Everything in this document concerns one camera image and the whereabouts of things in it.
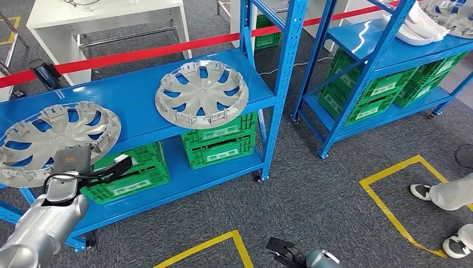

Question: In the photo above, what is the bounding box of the silver wheel cover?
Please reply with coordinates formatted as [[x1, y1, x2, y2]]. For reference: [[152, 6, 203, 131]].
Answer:
[[421, 0, 473, 40], [155, 60, 249, 130], [0, 102, 122, 188]]

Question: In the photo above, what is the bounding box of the blue metal shelf rack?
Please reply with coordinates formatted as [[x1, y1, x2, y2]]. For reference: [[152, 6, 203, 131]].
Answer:
[[292, 0, 473, 160], [0, 0, 309, 252]]

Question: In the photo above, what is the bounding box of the white moulded plastic part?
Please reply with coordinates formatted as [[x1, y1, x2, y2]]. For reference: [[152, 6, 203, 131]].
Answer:
[[381, 0, 451, 46]]

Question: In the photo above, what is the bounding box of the red barrier belt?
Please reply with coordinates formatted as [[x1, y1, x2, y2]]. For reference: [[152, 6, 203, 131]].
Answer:
[[0, 0, 402, 89]]

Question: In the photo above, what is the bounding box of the white table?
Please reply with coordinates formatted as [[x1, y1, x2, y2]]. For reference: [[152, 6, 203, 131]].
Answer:
[[26, 0, 193, 87]]

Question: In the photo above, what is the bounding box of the person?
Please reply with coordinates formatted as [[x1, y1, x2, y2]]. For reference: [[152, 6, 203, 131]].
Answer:
[[410, 173, 473, 260]]

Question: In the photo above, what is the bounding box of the white floor cable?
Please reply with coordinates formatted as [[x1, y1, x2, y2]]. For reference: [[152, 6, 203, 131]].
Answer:
[[258, 55, 334, 76]]

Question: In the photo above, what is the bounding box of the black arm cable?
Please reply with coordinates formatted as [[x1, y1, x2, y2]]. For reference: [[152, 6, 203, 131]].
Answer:
[[44, 173, 112, 195]]

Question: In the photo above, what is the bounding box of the black barrier post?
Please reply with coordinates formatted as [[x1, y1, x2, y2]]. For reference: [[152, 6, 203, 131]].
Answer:
[[27, 59, 64, 90]]

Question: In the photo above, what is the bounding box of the metal tube frame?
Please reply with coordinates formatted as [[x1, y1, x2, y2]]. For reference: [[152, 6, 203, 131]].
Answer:
[[0, 9, 30, 76]]

